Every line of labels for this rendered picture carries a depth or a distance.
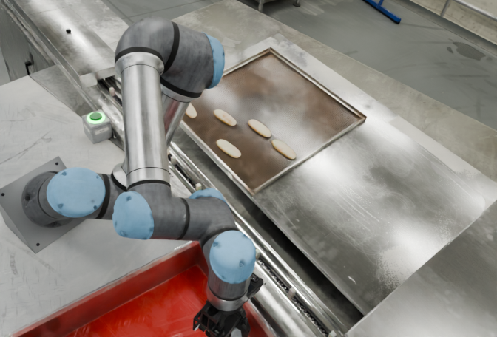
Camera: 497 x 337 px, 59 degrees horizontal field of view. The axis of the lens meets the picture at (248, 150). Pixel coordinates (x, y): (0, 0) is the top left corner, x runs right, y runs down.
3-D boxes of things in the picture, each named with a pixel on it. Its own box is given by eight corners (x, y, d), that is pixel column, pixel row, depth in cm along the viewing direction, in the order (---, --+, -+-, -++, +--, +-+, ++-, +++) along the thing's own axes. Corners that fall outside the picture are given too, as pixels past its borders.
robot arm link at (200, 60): (83, 198, 119) (163, 10, 97) (136, 202, 128) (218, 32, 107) (92, 230, 110) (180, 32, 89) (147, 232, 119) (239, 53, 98)
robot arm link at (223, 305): (225, 256, 84) (259, 281, 81) (222, 269, 87) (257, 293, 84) (199, 284, 79) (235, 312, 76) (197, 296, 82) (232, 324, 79)
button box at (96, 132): (83, 139, 153) (79, 114, 146) (105, 131, 157) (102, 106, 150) (95, 153, 149) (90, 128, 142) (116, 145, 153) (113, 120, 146)
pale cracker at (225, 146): (213, 144, 144) (213, 142, 143) (221, 137, 145) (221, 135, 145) (235, 160, 139) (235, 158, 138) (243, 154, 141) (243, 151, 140)
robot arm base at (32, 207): (49, 239, 119) (61, 239, 111) (8, 198, 114) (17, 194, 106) (91, 200, 127) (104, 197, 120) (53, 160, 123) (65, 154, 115)
